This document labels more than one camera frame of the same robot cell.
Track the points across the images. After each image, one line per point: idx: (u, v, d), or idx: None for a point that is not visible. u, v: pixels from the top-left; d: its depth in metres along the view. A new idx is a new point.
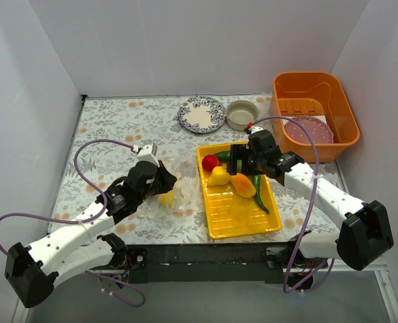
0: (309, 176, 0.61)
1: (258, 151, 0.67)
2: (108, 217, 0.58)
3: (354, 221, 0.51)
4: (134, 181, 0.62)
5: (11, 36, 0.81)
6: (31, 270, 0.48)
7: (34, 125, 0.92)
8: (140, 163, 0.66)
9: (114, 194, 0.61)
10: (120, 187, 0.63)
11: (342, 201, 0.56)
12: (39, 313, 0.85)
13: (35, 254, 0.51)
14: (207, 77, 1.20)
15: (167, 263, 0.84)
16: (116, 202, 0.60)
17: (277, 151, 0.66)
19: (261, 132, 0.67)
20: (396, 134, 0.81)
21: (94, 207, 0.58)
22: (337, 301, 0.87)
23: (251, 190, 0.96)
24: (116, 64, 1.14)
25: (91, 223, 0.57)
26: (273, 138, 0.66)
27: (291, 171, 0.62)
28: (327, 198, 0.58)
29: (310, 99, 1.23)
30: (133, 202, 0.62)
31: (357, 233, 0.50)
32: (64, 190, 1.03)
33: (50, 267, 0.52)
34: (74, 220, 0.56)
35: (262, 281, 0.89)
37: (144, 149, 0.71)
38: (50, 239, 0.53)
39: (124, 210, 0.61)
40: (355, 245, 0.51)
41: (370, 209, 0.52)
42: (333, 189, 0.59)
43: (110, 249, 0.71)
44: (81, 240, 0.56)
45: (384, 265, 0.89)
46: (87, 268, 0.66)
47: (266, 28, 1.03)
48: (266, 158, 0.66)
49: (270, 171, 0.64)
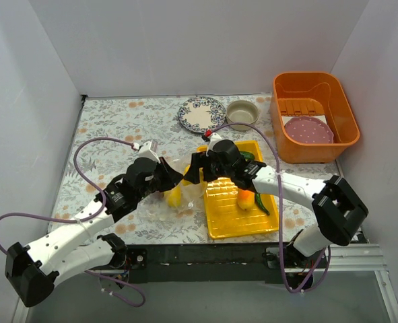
0: (273, 174, 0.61)
1: (225, 162, 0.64)
2: (107, 216, 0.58)
3: (322, 199, 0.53)
4: (132, 179, 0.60)
5: (11, 37, 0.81)
6: (31, 270, 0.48)
7: (34, 125, 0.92)
8: (139, 158, 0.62)
9: (113, 192, 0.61)
10: (119, 185, 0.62)
11: (306, 186, 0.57)
12: (39, 313, 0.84)
13: (34, 254, 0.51)
14: (207, 77, 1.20)
15: (167, 263, 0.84)
16: (116, 200, 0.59)
17: (242, 162, 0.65)
19: (226, 144, 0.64)
20: (396, 134, 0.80)
21: (92, 206, 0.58)
22: (336, 300, 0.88)
23: (247, 202, 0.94)
24: (115, 63, 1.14)
25: (91, 222, 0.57)
26: (238, 149, 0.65)
27: (258, 177, 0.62)
28: (293, 188, 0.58)
29: (310, 99, 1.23)
30: (133, 200, 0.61)
31: (330, 208, 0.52)
32: (64, 190, 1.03)
33: (50, 267, 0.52)
34: (73, 219, 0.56)
35: (262, 281, 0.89)
37: (143, 146, 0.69)
38: (48, 239, 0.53)
39: (124, 208, 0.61)
40: (332, 221, 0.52)
41: (334, 184, 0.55)
42: (294, 180, 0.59)
43: (110, 249, 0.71)
44: (79, 240, 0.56)
45: (385, 265, 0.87)
46: (87, 268, 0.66)
47: (266, 27, 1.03)
48: (234, 170, 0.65)
49: (240, 183, 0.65)
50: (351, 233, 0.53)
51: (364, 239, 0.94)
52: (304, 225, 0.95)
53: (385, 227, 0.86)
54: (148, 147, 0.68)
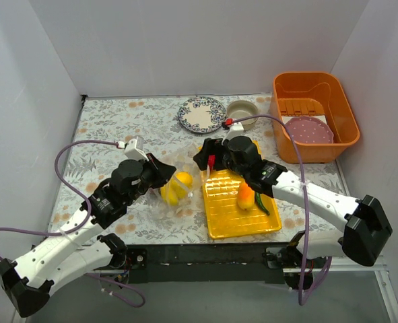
0: (297, 184, 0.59)
1: (241, 161, 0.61)
2: (93, 226, 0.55)
3: (356, 223, 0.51)
4: (117, 184, 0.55)
5: (11, 37, 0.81)
6: (18, 288, 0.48)
7: (34, 125, 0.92)
8: (125, 161, 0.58)
9: (100, 198, 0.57)
10: (106, 190, 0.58)
11: (337, 203, 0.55)
12: (39, 313, 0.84)
13: (21, 270, 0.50)
14: (207, 77, 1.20)
15: (167, 263, 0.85)
16: (102, 207, 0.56)
17: (258, 162, 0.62)
19: (245, 143, 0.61)
20: (396, 134, 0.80)
21: (78, 215, 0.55)
22: (336, 300, 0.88)
23: (247, 202, 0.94)
24: (115, 64, 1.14)
25: (77, 233, 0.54)
26: (256, 149, 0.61)
27: (278, 183, 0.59)
28: (323, 204, 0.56)
29: (310, 99, 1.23)
30: (120, 205, 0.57)
31: (361, 232, 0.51)
32: (64, 190, 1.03)
33: (39, 281, 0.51)
34: (58, 231, 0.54)
35: (262, 281, 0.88)
37: (129, 145, 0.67)
38: (35, 254, 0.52)
39: (114, 214, 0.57)
40: (363, 245, 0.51)
41: (366, 205, 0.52)
42: (322, 192, 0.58)
43: (108, 252, 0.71)
44: (68, 252, 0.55)
45: (385, 265, 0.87)
46: (85, 271, 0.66)
47: (266, 27, 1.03)
48: (250, 171, 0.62)
49: (256, 186, 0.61)
50: (376, 254, 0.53)
51: None
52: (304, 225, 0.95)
53: None
54: (134, 145, 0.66)
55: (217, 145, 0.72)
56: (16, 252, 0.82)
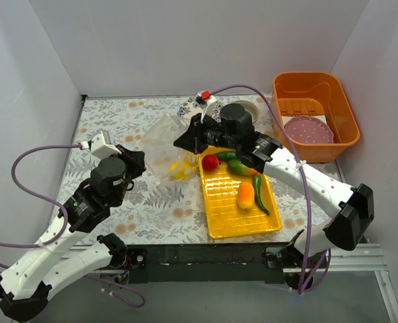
0: (293, 164, 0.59)
1: (234, 132, 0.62)
2: (71, 234, 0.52)
3: (350, 210, 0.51)
4: (97, 186, 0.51)
5: (10, 36, 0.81)
6: (5, 303, 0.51)
7: (34, 124, 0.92)
8: (105, 161, 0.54)
9: (77, 202, 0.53)
10: (86, 191, 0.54)
11: (332, 189, 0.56)
12: (39, 313, 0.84)
13: (6, 284, 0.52)
14: (207, 77, 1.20)
15: (167, 263, 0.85)
16: (79, 212, 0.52)
17: (252, 136, 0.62)
19: (238, 114, 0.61)
20: (396, 134, 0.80)
21: (56, 225, 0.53)
22: (336, 300, 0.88)
23: (247, 202, 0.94)
24: (115, 63, 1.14)
25: (56, 243, 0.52)
26: (250, 120, 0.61)
27: (273, 161, 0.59)
28: (317, 188, 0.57)
29: (310, 99, 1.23)
30: (102, 207, 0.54)
31: (353, 221, 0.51)
32: (64, 190, 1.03)
33: (29, 291, 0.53)
34: (36, 243, 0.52)
35: (262, 281, 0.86)
37: (94, 142, 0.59)
38: (18, 268, 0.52)
39: (95, 218, 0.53)
40: (349, 233, 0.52)
41: (358, 194, 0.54)
42: (318, 177, 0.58)
43: (108, 252, 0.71)
44: (52, 262, 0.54)
45: (385, 265, 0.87)
46: (84, 273, 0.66)
47: (265, 27, 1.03)
48: (242, 142, 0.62)
49: (247, 160, 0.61)
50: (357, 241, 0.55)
51: (364, 239, 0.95)
52: (304, 225, 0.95)
53: (385, 227, 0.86)
54: (102, 142, 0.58)
55: (196, 124, 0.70)
56: (17, 252, 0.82)
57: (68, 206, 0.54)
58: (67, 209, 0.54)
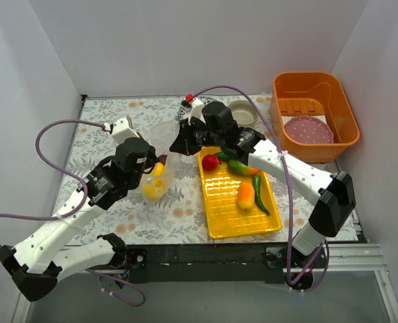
0: (275, 155, 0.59)
1: (217, 128, 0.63)
2: (91, 208, 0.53)
3: (328, 196, 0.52)
4: (121, 162, 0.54)
5: (10, 36, 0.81)
6: (18, 275, 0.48)
7: (34, 124, 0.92)
8: (130, 140, 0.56)
9: (97, 177, 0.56)
10: (106, 169, 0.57)
11: (312, 177, 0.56)
12: (39, 313, 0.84)
13: (20, 257, 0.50)
14: (207, 77, 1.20)
15: (167, 263, 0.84)
16: (100, 187, 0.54)
17: (236, 129, 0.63)
19: (219, 108, 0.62)
20: (396, 134, 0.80)
21: (75, 197, 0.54)
22: (337, 301, 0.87)
23: (247, 202, 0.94)
24: (115, 63, 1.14)
25: (74, 216, 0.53)
26: (231, 114, 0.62)
27: (256, 152, 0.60)
28: (298, 177, 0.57)
29: (310, 99, 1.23)
30: (122, 185, 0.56)
31: (333, 207, 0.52)
32: (64, 190, 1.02)
33: (41, 267, 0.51)
34: (55, 215, 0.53)
35: (262, 281, 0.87)
37: (118, 126, 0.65)
38: (34, 241, 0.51)
39: (113, 194, 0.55)
40: (330, 219, 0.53)
41: (338, 180, 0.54)
42: (299, 166, 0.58)
43: (111, 248, 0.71)
44: (68, 236, 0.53)
45: (384, 265, 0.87)
46: (88, 266, 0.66)
47: (265, 27, 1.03)
48: (225, 137, 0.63)
49: (231, 152, 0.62)
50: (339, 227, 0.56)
51: (364, 239, 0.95)
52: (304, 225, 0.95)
53: (385, 227, 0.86)
54: (126, 126, 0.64)
55: (184, 126, 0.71)
56: None
57: (88, 181, 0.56)
58: (87, 184, 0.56)
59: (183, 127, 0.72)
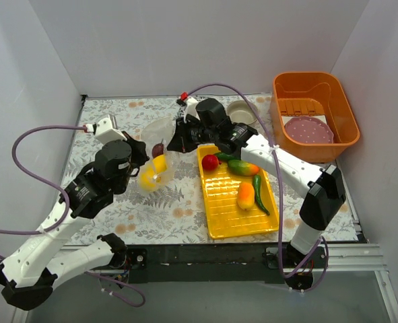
0: (267, 149, 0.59)
1: (209, 124, 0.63)
2: (73, 220, 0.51)
3: (317, 189, 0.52)
4: (102, 168, 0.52)
5: (11, 36, 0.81)
6: (6, 291, 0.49)
7: (34, 124, 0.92)
8: (110, 145, 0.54)
9: (78, 187, 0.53)
10: (89, 176, 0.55)
11: (302, 170, 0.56)
12: (39, 313, 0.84)
13: (8, 272, 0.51)
14: (207, 77, 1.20)
15: (167, 263, 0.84)
16: (81, 197, 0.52)
17: (228, 124, 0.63)
19: (211, 104, 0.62)
20: (396, 134, 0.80)
21: (58, 210, 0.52)
22: (337, 301, 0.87)
23: (247, 202, 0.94)
24: (115, 63, 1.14)
25: (58, 229, 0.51)
26: (223, 110, 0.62)
27: (248, 146, 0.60)
28: (288, 170, 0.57)
29: (310, 99, 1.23)
30: (106, 192, 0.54)
31: (321, 200, 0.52)
32: None
33: (33, 280, 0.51)
34: (38, 229, 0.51)
35: (262, 281, 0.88)
37: (102, 126, 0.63)
38: (19, 256, 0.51)
39: (97, 202, 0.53)
40: (319, 210, 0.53)
41: (328, 174, 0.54)
42: (289, 159, 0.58)
43: (110, 249, 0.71)
44: (54, 249, 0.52)
45: (385, 265, 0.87)
46: (87, 268, 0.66)
47: (266, 27, 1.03)
48: (219, 132, 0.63)
49: (225, 147, 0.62)
50: (329, 219, 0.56)
51: (364, 239, 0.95)
52: None
53: (385, 227, 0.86)
54: (110, 126, 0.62)
55: (180, 124, 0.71)
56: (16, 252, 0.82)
57: (69, 191, 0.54)
58: (68, 194, 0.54)
59: (179, 125, 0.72)
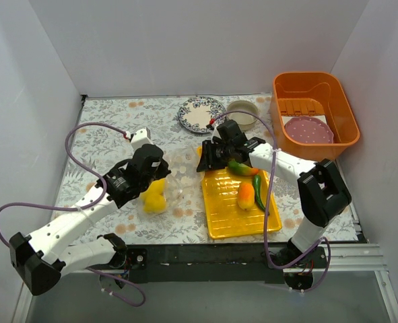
0: (269, 151, 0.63)
1: (227, 139, 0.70)
2: (109, 202, 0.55)
3: (308, 177, 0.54)
4: (139, 163, 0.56)
5: (10, 36, 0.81)
6: (33, 262, 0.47)
7: (34, 124, 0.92)
8: (146, 145, 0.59)
9: (115, 177, 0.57)
10: (122, 170, 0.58)
11: (297, 165, 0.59)
12: (38, 313, 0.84)
13: (36, 243, 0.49)
14: (207, 77, 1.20)
15: (167, 263, 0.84)
16: (118, 185, 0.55)
17: (242, 138, 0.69)
19: (227, 122, 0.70)
20: (396, 134, 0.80)
21: (94, 192, 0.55)
22: (337, 301, 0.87)
23: (247, 202, 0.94)
24: (115, 63, 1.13)
25: (91, 208, 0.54)
26: (238, 126, 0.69)
27: (254, 151, 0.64)
28: (285, 165, 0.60)
29: (310, 99, 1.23)
30: (136, 185, 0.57)
31: (312, 188, 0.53)
32: (64, 190, 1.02)
33: (53, 257, 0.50)
34: (74, 206, 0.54)
35: (262, 281, 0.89)
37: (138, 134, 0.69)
38: (50, 229, 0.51)
39: (127, 194, 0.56)
40: (312, 200, 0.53)
41: (322, 167, 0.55)
42: (287, 157, 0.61)
43: (112, 247, 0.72)
44: (82, 229, 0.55)
45: (385, 265, 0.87)
46: (89, 264, 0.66)
47: (266, 27, 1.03)
48: (234, 145, 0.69)
49: (238, 155, 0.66)
50: (330, 215, 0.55)
51: (364, 239, 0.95)
52: None
53: (385, 227, 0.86)
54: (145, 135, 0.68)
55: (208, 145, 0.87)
56: None
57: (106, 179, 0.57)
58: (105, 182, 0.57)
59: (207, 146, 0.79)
